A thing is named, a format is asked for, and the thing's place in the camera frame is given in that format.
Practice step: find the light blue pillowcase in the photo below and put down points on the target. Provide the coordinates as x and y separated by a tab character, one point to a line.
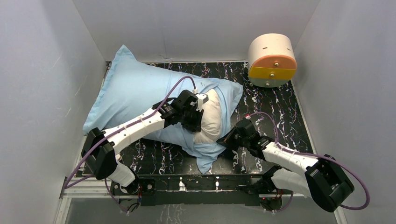
132	87

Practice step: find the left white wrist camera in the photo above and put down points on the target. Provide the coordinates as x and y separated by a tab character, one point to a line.
200	100

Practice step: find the cylindrical beige drawer box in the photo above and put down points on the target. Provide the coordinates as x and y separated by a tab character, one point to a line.
271	61

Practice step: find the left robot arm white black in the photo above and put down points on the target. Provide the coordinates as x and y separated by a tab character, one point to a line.
101	147

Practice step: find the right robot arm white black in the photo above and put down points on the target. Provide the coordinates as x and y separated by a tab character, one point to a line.
318	178

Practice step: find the white pillow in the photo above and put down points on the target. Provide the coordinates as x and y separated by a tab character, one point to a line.
211	120

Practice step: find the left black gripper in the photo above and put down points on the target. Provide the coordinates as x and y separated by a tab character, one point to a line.
192	118

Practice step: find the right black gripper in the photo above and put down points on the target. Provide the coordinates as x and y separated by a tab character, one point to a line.
227	142

